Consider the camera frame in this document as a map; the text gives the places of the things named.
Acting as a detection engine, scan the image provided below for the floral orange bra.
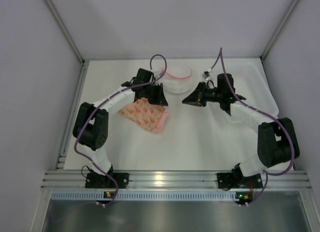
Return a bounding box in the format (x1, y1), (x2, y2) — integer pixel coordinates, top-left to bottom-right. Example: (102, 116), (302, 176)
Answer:
(118, 98), (166, 132)

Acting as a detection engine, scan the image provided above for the white mesh laundry bag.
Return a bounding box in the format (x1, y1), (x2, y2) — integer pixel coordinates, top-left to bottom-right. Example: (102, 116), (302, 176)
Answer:
(161, 63), (193, 94)

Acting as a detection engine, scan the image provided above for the pink cloth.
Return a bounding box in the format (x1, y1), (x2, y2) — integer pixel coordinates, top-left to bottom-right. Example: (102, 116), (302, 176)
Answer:
(152, 109), (170, 133)

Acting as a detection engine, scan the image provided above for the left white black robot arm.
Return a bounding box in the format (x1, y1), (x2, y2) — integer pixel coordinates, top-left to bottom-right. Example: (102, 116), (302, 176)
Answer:
(72, 68), (168, 175)

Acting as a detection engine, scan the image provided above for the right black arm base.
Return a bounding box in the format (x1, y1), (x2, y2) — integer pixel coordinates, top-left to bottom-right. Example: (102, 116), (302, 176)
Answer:
(216, 168), (263, 190)

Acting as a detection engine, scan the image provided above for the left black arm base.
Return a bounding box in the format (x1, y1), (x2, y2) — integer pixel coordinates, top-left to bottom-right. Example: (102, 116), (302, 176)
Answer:
(84, 172), (129, 189)

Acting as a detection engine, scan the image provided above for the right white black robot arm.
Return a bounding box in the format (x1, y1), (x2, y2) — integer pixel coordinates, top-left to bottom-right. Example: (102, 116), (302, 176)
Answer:
(182, 73), (300, 178)

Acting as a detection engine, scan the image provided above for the clear plastic bin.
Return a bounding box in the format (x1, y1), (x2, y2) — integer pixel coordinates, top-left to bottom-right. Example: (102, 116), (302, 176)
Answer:
(225, 63), (279, 117)

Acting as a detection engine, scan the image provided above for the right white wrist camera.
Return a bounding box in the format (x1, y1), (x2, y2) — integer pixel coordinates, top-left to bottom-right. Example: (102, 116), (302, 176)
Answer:
(202, 69), (212, 81)

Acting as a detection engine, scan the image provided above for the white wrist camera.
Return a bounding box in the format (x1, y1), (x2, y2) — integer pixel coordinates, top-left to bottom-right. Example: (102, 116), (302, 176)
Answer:
(153, 71), (164, 79)
(202, 69), (212, 81)

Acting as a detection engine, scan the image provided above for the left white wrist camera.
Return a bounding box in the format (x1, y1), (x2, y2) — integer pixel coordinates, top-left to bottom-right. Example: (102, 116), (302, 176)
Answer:
(153, 71), (164, 79)

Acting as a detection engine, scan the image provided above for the aluminium front rail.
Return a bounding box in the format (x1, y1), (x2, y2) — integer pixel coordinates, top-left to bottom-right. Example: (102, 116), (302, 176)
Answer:
(40, 170), (312, 191)

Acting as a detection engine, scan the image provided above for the slotted grey cable duct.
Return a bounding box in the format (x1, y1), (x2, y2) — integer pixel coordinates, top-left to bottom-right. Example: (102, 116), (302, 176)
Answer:
(51, 190), (251, 201)

